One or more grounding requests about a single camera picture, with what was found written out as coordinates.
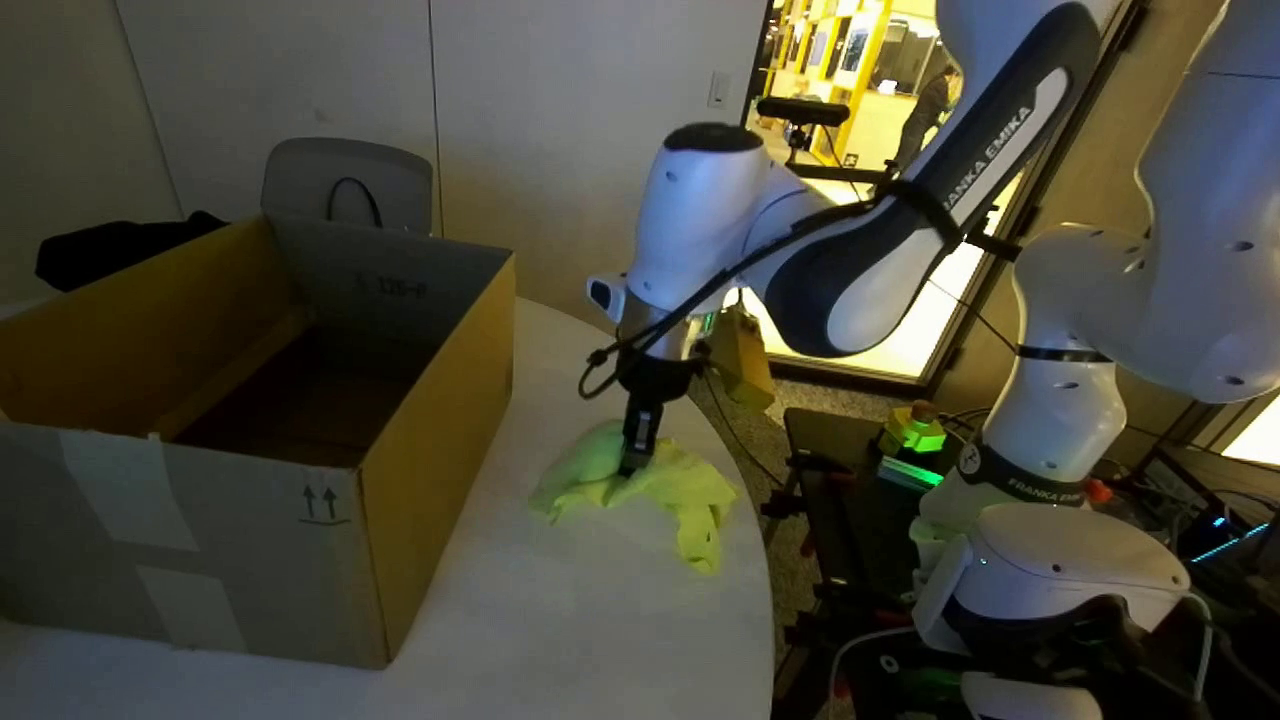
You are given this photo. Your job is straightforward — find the green lit device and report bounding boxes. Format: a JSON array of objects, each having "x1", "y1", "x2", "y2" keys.
[{"x1": 875, "y1": 413, "x2": 953, "y2": 496}]

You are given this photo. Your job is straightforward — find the black garment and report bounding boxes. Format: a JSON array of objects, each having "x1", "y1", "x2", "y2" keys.
[{"x1": 33, "y1": 207, "x2": 230, "y2": 297}]

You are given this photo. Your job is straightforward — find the brown cardboard box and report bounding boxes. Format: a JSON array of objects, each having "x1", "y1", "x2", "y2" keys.
[{"x1": 0, "y1": 212, "x2": 518, "y2": 672}]

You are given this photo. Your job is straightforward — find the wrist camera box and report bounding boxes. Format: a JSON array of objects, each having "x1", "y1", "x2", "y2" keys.
[{"x1": 584, "y1": 273, "x2": 632, "y2": 334}]

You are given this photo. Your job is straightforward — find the black camera mount rod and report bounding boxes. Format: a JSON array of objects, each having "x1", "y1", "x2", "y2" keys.
[{"x1": 752, "y1": 94, "x2": 854, "y2": 173}]

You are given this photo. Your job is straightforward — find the yellow microfibre cloth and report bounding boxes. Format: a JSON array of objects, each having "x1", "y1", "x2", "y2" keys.
[{"x1": 528, "y1": 415, "x2": 738, "y2": 580}]

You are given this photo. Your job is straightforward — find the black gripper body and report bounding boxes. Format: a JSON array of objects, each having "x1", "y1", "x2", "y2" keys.
[{"x1": 617, "y1": 347, "x2": 700, "y2": 415}]

